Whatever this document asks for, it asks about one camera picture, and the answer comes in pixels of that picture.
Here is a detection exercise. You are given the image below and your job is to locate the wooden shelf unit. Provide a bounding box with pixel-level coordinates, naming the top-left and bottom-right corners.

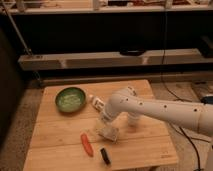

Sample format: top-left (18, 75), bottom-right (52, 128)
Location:
top-left (0, 0), bottom-right (213, 85)

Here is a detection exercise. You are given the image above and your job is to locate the green bowl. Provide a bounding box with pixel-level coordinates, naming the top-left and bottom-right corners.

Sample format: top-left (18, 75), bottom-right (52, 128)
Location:
top-left (55, 87), bottom-right (86, 113)

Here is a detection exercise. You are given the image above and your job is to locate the orange carrot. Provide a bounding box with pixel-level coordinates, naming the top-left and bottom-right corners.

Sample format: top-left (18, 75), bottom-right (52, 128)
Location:
top-left (80, 133), bottom-right (94, 157)

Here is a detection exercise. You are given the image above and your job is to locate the blue object at right edge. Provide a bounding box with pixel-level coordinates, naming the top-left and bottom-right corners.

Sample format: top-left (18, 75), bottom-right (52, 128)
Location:
top-left (201, 95), bottom-right (213, 104)

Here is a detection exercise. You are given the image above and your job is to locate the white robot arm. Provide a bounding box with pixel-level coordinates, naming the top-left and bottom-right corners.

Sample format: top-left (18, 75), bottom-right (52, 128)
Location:
top-left (97, 87), bottom-right (213, 141)

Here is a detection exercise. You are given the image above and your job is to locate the black cable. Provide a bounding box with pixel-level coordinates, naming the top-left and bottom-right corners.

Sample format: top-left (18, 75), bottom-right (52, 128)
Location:
top-left (160, 9), bottom-right (203, 171)

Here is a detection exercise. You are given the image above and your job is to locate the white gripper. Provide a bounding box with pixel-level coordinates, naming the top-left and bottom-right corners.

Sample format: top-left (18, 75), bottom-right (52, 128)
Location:
top-left (95, 108), bottom-right (119, 142)

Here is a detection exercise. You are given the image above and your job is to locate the small white bottle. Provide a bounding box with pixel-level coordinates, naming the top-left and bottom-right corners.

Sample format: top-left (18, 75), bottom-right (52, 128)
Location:
top-left (89, 95), bottom-right (105, 111)

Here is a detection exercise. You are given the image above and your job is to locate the black round object on shelf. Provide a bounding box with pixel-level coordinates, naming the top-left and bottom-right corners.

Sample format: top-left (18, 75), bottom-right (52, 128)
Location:
top-left (119, 49), bottom-right (146, 56)

